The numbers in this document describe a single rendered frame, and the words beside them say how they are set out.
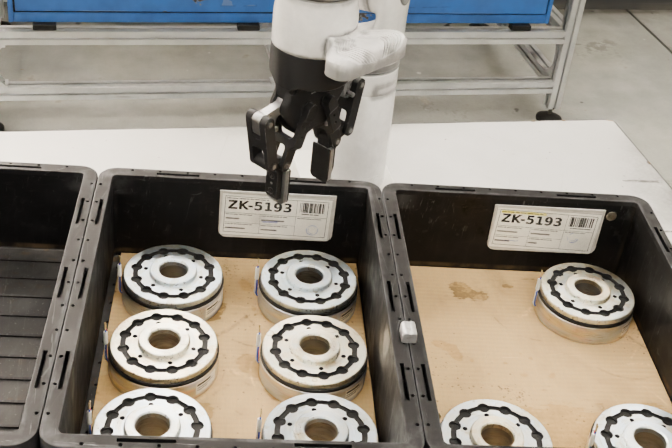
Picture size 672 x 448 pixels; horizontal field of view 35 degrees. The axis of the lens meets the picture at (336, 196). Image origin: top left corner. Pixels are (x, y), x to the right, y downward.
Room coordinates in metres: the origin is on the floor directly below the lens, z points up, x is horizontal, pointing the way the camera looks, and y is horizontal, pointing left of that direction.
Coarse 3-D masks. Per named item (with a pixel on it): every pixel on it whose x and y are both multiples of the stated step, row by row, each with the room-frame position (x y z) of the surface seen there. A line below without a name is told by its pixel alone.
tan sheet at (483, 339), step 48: (432, 288) 0.95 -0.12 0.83; (480, 288) 0.96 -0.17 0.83; (528, 288) 0.97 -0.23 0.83; (432, 336) 0.87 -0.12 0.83; (480, 336) 0.87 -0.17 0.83; (528, 336) 0.88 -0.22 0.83; (624, 336) 0.90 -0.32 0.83; (480, 384) 0.80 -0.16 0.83; (528, 384) 0.81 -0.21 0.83; (576, 384) 0.82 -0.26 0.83; (624, 384) 0.83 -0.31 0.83; (576, 432) 0.75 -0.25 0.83
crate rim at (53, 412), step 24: (120, 168) 0.96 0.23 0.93; (96, 192) 0.91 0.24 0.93; (96, 216) 0.87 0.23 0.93; (384, 216) 0.93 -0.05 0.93; (96, 240) 0.83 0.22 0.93; (384, 240) 0.88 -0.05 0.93; (384, 264) 0.84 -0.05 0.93; (72, 288) 0.75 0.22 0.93; (384, 288) 0.81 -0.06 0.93; (72, 312) 0.72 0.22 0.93; (72, 336) 0.69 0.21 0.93; (72, 360) 0.66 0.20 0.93; (408, 360) 0.71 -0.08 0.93; (408, 384) 0.68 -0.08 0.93; (48, 408) 0.60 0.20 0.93; (408, 408) 0.65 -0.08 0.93; (48, 432) 0.58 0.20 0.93; (408, 432) 0.62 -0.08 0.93
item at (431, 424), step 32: (384, 192) 0.97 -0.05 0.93; (416, 192) 0.99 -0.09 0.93; (448, 192) 0.99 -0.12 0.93; (480, 192) 1.00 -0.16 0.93; (512, 192) 1.01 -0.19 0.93; (544, 192) 1.01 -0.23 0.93; (576, 192) 1.02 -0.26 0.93; (416, 320) 0.76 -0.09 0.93; (416, 352) 0.72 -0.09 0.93; (416, 384) 0.68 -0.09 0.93
